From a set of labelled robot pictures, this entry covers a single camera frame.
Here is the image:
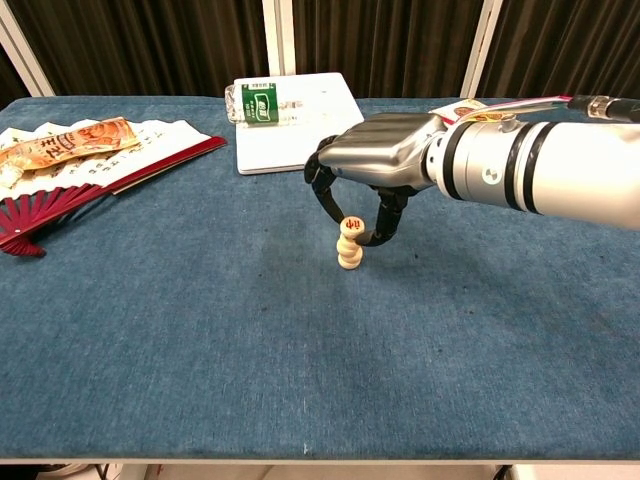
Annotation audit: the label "white frame post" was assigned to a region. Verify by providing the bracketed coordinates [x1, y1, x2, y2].
[261, 0, 297, 79]
[458, 0, 505, 100]
[0, 0, 56, 99]

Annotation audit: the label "blue table cloth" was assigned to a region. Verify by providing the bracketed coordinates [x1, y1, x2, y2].
[0, 96, 640, 461]

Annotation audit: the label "clear bottle green label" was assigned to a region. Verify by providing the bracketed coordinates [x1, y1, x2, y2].
[223, 76, 314, 131]

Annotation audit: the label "white closed laptop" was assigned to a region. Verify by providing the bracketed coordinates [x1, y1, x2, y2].
[234, 72, 366, 176]

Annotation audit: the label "cookie cardboard box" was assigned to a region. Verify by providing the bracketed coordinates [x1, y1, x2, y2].
[428, 98, 516, 126]

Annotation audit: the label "paper folding fan red ribs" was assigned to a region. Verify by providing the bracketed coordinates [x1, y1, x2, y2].
[0, 118, 229, 259]

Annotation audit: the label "black curtain panel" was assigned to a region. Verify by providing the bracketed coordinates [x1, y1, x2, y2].
[7, 0, 271, 99]
[0, 44, 34, 110]
[292, 0, 486, 100]
[477, 0, 640, 101]

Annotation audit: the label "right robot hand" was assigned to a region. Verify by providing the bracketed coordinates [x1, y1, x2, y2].
[303, 112, 449, 247]

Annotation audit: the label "orange snack packet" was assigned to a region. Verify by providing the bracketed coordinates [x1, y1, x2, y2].
[0, 116, 142, 190]

